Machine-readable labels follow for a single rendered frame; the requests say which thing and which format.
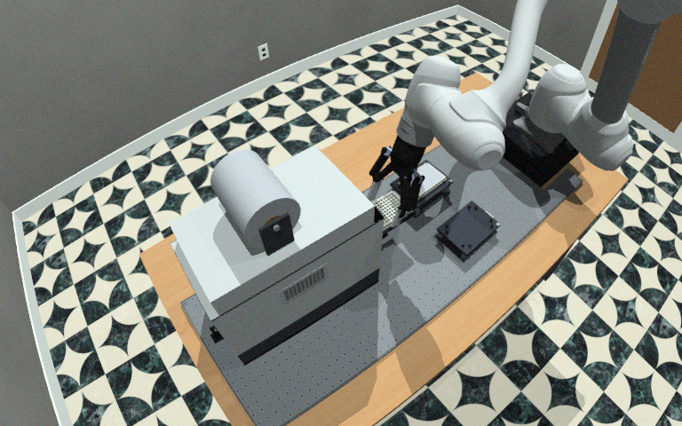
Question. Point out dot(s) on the light grey cylindrical roll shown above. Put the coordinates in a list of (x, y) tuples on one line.
[(251, 193)]

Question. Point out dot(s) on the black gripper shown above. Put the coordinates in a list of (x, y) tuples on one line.
[(411, 155)]

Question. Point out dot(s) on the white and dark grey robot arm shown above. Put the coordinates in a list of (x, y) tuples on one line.
[(468, 126)]

